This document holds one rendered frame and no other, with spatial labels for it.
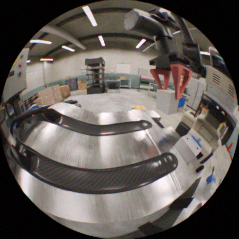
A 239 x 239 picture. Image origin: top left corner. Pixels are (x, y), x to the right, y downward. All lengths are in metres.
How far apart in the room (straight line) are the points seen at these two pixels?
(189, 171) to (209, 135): 0.40
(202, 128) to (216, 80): 0.30
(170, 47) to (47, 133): 0.29
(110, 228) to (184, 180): 0.19
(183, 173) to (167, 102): 0.15
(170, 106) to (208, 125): 0.40
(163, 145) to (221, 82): 0.49
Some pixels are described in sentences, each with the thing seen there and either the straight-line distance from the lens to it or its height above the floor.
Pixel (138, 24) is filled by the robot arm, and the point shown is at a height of 1.11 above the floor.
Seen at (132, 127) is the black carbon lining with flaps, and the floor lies 0.88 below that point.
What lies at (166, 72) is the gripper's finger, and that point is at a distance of 0.24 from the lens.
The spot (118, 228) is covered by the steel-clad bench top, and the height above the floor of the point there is 0.80.
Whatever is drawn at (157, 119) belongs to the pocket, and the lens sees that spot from 0.25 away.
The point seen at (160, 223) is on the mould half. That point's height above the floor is 0.83.
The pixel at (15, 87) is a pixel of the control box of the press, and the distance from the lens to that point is 0.76.
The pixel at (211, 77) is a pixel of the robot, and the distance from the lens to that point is 0.53.
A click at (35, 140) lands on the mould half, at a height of 0.93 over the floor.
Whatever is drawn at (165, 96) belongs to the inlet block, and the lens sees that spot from 0.18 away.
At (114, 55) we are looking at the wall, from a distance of 6.76.
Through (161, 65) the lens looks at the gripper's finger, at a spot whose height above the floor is 1.04.
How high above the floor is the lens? 1.00
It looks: 35 degrees down
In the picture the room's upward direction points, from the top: 3 degrees clockwise
